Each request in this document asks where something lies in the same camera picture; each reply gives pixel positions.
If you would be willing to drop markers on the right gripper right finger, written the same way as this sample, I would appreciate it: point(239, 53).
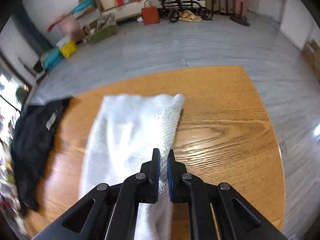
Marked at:
point(216, 211)

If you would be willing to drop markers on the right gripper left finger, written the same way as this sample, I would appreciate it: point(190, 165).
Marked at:
point(108, 212)

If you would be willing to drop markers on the grey knit sweater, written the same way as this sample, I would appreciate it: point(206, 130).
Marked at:
point(126, 130)

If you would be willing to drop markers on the black garment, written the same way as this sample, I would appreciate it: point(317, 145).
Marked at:
point(32, 142)

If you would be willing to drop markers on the teal suitcase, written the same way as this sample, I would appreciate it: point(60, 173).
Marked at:
point(51, 58)

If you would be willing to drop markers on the yellow bag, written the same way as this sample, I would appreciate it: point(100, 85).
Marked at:
point(68, 49)

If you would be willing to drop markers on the olive green crate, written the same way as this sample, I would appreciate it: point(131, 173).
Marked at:
point(105, 32)

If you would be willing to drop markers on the brown camouflage bag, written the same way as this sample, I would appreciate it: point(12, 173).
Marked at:
point(310, 54)

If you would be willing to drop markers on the pink suitcase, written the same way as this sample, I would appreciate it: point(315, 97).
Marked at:
point(68, 25)

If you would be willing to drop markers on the orange paper bag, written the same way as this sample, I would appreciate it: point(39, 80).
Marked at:
point(150, 13)

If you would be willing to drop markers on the black wheeled cart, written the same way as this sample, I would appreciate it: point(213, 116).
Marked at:
point(189, 10)

